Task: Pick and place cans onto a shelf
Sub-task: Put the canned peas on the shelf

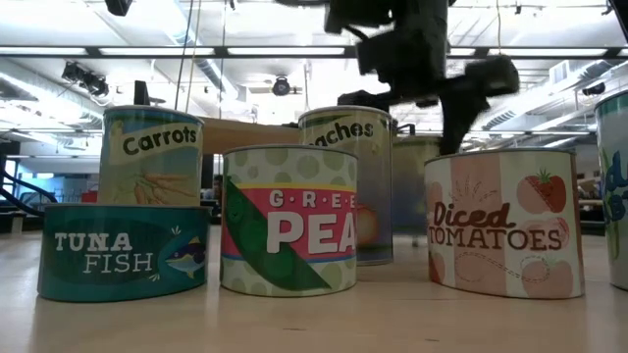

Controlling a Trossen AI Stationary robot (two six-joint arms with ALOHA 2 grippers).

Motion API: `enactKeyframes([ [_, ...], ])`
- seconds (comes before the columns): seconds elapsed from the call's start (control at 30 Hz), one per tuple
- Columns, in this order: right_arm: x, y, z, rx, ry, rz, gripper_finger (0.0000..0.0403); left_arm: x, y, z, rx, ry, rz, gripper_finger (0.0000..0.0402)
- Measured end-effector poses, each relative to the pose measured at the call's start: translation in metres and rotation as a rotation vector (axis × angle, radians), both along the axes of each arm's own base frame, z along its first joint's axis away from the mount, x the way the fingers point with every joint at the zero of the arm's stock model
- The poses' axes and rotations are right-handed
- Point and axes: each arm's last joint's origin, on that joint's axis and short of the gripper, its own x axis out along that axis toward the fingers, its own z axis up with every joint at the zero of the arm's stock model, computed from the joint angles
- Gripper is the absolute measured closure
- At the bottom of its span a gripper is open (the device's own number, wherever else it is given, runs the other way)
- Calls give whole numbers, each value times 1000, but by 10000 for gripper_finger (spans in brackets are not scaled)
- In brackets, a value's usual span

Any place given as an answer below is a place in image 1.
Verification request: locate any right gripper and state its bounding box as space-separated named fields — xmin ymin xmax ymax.
xmin=337 ymin=0 xmax=492 ymax=156

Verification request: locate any wooden workbench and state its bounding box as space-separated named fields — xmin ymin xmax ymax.
xmin=577 ymin=176 xmax=605 ymax=222

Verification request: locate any black horizontal rig beam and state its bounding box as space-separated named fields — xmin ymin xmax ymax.
xmin=0 ymin=44 xmax=628 ymax=61

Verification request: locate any peaches labelled tin can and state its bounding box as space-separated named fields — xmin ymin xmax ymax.
xmin=297 ymin=104 xmax=394 ymax=268

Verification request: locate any green peas labelled can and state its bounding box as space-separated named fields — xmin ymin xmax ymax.
xmin=219 ymin=143 xmax=359 ymax=298

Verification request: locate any carrots labelled tin can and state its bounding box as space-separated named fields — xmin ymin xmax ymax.
xmin=96 ymin=104 xmax=205 ymax=207

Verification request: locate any teal tuna fish can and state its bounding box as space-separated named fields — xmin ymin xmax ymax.
xmin=36 ymin=203 xmax=213 ymax=303

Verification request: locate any person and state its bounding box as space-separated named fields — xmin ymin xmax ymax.
xmin=204 ymin=174 xmax=224 ymax=217

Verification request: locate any wooden shelf black metal frame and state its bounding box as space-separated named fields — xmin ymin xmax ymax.
xmin=132 ymin=79 xmax=418 ymax=157

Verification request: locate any black box monitor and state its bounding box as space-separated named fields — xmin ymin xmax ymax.
xmin=201 ymin=153 xmax=216 ymax=190

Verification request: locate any diced tomatoes labelled can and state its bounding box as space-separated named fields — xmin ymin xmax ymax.
xmin=423 ymin=148 xmax=587 ymax=301

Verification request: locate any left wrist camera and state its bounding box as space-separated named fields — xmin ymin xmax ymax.
xmin=104 ymin=0 xmax=133 ymax=18

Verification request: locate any black metal table frame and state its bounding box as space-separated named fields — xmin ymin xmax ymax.
xmin=0 ymin=214 xmax=607 ymax=236

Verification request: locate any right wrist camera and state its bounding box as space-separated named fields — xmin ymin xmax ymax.
xmin=464 ymin=55 xmax=521 ymax=98

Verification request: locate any black curved cable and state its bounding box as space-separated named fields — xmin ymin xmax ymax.
xmin=0 ymin=169 xmax=58 ymax=218

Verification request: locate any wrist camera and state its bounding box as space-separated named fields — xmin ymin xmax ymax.
xmin=464 ymin=55 xmax=521 ymax=98
xmin=104 ymin=0 xmax=133 ymax=18

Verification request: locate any black ceiling camera cluster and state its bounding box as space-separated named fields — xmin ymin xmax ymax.
xmin=61 ymin=61 xmax=110 ymax=98

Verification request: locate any thin hanging cable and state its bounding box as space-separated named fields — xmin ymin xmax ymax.
xmin=183 ymin=0 xmax=202 ymax=114
xmin=174 ymin=0 xmax=195 ymax=112

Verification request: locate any olive yellow labelled can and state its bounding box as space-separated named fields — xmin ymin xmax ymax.
xmin=391 ymin=135 xmax=442 ymax=236

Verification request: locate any white can blue lettering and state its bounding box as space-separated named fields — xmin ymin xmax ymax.
xmin=594 ymin=89 xmax=628 ymax=292

